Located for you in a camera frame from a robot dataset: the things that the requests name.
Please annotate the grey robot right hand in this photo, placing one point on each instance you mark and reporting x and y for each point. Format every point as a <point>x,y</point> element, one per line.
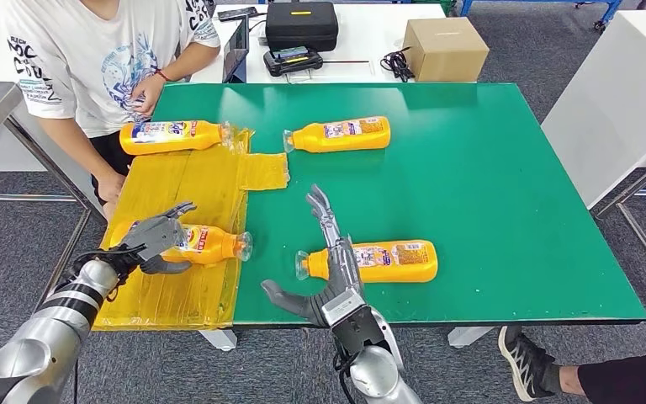
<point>345,273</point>

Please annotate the person's left hand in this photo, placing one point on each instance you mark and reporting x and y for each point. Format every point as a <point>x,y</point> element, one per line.
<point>147,95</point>

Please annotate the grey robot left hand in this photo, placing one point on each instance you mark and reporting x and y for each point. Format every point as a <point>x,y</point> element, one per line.
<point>156,237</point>

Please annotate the person's right hand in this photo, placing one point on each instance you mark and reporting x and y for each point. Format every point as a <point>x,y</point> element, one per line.
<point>110,187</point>

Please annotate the orange plastic detergent bottle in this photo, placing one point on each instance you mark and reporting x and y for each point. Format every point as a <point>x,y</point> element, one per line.
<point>172,142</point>
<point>211,248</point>
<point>401,267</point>
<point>339,139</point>

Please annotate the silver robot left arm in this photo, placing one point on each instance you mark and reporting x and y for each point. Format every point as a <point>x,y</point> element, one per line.
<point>50,334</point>

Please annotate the person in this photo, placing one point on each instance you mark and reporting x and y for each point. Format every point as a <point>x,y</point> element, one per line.
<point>89,50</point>

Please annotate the white table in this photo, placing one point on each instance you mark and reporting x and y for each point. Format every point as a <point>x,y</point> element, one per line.
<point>44,150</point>
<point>618,106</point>

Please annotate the dark tablet computer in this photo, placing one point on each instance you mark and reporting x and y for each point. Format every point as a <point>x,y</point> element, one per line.
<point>235,53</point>

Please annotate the white table foot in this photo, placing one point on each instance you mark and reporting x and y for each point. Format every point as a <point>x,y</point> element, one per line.
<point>217,339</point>
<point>468,336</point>

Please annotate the black smartphone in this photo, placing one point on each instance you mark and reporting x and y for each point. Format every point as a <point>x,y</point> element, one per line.
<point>238,13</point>

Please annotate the black handheld controller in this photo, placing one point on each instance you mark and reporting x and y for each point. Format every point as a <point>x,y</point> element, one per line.
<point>292,61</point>

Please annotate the black hard carrying case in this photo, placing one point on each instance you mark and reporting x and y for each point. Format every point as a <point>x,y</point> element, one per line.
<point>300,28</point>

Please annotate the white desk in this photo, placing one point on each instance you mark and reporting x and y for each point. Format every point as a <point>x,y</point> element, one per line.
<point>356,39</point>

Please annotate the brown cardboard box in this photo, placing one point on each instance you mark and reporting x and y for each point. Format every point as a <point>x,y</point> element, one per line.
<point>444,50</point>

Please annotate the person's leg with sneaker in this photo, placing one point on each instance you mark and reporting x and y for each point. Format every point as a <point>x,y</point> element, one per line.
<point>607,379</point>

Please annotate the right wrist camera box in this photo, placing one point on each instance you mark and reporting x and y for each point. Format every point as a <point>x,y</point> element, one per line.
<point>345,306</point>

